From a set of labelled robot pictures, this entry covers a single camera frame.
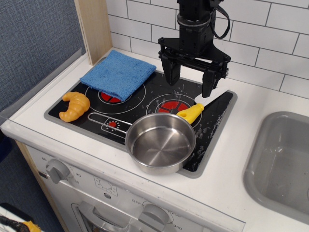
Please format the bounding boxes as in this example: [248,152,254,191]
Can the grey right oven knob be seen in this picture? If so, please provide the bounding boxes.
[138,204,169,232]

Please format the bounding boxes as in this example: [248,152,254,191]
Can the white toy oven front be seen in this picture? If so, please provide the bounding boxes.
[27,147,245,232]

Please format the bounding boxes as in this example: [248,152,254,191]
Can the black toy stove top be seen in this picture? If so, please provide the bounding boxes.
[44,72,237,178]

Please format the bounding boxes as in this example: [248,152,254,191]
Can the orange plastic croissant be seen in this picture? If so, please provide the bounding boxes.
[59,92,90,122]

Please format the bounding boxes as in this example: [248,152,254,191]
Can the blue folded cloth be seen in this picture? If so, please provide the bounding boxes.
[80,50,156,102]

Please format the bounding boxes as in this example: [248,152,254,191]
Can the grey sink basin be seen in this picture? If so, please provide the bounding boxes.
[243,112,309,224]

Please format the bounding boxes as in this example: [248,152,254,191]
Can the wooden upright post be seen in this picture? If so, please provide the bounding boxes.
[74,0,112,66]

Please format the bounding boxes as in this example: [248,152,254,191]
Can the yellow handled white spatula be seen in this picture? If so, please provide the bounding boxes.
[176,87,229,124]

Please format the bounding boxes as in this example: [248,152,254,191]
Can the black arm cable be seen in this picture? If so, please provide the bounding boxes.
[211,4,230,39]

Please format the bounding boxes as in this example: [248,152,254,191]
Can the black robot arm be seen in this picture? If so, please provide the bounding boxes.
[158,0,231,98]

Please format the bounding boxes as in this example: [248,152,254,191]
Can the yellow black object corner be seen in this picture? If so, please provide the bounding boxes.
[0,216,42,232]

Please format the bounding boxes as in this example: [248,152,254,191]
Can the grey left timer knob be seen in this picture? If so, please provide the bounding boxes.
[46,159,70,184]

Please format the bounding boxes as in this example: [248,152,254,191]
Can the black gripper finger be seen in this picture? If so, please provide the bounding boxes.
[202,67,221,98]
[161,58,181,85]

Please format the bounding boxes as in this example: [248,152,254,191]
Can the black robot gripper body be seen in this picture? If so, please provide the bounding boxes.
[158,21,231,78]

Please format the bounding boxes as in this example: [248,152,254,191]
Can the stainless steel pot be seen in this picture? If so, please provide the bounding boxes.
[88,113,196,175]

